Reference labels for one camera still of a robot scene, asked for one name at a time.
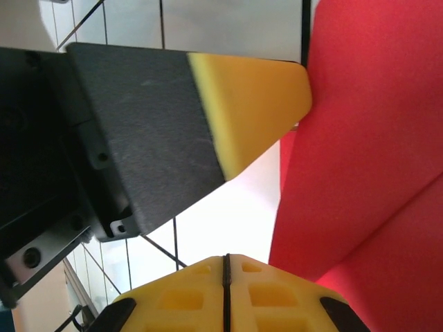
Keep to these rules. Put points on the red paper sheet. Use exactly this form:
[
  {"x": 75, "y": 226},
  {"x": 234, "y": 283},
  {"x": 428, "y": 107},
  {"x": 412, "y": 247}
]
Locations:
[{"x": 363, "y": 155}]

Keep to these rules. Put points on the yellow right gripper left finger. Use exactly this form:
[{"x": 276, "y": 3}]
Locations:
[{"x": 180, "y": 304}]

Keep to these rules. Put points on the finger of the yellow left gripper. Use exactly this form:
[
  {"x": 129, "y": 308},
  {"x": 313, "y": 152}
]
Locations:
[{"x": 207, "y": 121}]

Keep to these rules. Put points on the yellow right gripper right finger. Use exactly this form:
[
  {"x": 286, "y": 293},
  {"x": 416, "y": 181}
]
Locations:
[{"x": 284, "y": 307}]

